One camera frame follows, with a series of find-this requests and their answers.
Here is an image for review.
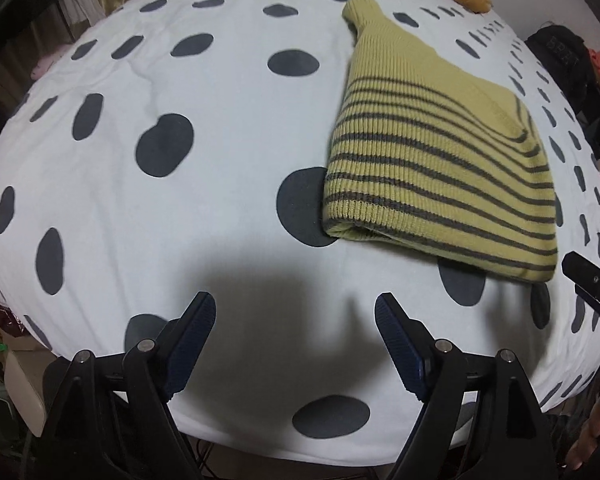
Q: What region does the person's right hand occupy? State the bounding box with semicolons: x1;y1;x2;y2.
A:
565;370;600;471

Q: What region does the black backpack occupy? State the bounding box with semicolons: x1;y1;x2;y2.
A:
525;24;600;116

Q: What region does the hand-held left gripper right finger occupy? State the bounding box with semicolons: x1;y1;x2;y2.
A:
374;292;561;480

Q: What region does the white polka dot bed sheet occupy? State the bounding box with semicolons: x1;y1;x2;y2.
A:
0;0;600;466

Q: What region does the yellow striped knit sweater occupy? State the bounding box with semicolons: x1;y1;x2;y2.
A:
322;0;561;283

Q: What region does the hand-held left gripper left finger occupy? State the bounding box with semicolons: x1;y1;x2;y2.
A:
30;291;217;480

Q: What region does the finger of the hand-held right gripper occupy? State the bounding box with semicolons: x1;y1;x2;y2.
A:
562;251;600;332

